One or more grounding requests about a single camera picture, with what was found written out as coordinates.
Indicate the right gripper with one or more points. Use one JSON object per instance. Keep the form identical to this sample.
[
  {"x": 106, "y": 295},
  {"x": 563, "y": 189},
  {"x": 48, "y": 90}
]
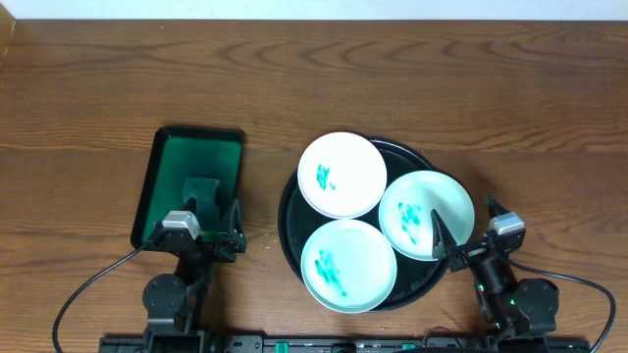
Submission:
[{"x": 449, "y": 247}]

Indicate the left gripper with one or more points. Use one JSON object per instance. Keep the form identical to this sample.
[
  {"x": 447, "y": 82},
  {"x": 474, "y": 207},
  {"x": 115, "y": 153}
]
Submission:
[{"x": 205, "y": 244}]

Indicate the green yellow sponge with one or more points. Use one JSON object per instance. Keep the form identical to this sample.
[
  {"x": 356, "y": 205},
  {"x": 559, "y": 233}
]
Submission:
[{"x": 204, "y": 190}]

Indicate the pale green plate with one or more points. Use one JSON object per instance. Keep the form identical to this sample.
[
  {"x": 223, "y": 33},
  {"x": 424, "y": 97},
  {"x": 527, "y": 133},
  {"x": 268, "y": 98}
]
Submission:
[
  {"x": 406, "y": 206},
  {"x": 348, "y": 266}
]

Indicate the white plate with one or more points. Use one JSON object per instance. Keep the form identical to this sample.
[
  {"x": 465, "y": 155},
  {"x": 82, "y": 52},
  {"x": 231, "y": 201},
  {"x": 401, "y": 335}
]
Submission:
[{"x": 342, "y": 175}]

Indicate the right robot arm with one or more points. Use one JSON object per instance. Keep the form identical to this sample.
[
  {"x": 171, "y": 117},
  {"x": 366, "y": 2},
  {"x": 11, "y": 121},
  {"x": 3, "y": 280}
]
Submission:
[{"x": 518, "y": 307}]

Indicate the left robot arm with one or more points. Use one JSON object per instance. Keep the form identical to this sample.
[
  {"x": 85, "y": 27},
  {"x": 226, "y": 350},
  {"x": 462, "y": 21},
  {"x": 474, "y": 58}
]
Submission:
[{"x": 174, "y": 302}]

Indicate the black rectangular tray green water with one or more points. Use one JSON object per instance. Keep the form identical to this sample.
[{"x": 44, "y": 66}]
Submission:
[{"x": 180, "y": 152}]

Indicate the round black tray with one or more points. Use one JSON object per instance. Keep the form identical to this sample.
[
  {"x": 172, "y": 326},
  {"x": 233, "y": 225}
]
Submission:
[{"x": 297, "y": 220}]

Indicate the pale green plate front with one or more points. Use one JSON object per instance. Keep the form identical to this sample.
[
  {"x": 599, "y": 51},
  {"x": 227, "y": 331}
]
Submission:
[{"x": 348, "y": 266}]

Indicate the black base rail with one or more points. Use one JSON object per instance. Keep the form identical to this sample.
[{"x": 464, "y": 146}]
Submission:
[{"x": 259, "y": 344}]

